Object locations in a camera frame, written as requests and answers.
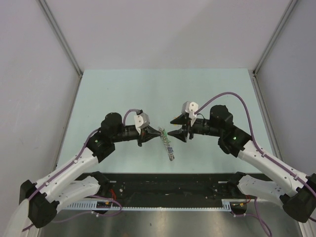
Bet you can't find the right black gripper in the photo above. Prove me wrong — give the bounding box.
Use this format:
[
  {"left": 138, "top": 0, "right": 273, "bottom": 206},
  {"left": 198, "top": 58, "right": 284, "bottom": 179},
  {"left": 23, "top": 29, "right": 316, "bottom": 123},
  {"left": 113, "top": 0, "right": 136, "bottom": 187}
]
[{"left": 168, "top": 113, "right": 222, "bottom": 142}]

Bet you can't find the large metal key organizer ring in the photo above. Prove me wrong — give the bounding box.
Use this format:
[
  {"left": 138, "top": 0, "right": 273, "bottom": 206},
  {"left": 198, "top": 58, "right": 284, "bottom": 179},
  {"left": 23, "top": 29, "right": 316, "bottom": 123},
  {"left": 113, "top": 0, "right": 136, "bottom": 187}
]
[{"left": 158, "top": 126, "right": 176, "bottom": 162}]

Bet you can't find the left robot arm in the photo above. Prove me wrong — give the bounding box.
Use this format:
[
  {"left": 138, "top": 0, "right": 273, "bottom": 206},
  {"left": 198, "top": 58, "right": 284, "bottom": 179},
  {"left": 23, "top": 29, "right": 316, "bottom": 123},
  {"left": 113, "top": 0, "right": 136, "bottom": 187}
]
[{"left": 19, "top": 110, "right": 161, "bottom": 228}]

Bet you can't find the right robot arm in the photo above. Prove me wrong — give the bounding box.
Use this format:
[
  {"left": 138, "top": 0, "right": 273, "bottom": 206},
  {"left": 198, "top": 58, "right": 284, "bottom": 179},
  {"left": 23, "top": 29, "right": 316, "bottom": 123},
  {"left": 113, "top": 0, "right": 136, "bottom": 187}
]
[{"left": 168, "top": 105, "right": 316, "bottom": 223}]

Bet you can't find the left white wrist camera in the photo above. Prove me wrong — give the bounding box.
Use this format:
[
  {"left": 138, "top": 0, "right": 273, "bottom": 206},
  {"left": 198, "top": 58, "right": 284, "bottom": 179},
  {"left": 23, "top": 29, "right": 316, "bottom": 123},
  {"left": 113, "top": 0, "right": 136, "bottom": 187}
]
[{"left": 134, "top": 110, "right": 150, "bottom": 134}]

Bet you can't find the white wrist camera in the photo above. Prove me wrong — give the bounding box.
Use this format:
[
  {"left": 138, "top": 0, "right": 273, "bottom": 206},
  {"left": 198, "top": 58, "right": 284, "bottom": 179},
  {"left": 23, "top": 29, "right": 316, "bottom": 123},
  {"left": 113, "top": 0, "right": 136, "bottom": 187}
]
[
  {"left": 134, "top": 110, "right": 150, "bottom": 134},
  {"left": 181, "top": 101, "right": 198, "bottom": 126}
]

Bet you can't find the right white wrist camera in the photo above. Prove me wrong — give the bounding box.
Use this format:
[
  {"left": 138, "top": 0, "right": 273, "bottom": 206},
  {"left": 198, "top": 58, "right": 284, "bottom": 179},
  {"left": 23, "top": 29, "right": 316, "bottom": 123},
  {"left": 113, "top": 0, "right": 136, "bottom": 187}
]
[{"left": 181, "top": 101, "right": 198, "bottom": 126}]

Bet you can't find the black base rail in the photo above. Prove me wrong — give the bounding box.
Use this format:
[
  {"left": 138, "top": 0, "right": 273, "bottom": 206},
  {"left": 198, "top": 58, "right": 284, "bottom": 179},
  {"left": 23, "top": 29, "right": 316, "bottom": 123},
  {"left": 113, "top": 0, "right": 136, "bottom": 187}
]
[{"left": 97, "top": 173, "right": 251, "bottom": 209}]

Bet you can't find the white cable duct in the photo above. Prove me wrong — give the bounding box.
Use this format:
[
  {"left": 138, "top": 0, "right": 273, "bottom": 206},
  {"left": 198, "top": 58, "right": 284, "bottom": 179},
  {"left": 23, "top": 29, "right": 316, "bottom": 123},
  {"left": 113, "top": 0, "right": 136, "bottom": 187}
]
[{"left": 62, "top": 199, "right": 232, "bottom": 212}]

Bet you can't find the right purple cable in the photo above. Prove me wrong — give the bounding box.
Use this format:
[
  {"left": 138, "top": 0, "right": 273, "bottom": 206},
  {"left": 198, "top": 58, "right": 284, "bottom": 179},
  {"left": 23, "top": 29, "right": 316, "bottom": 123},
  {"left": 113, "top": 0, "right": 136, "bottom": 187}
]
[{"left": 195, "top": 91, "right": 316, "bottom": 235}]

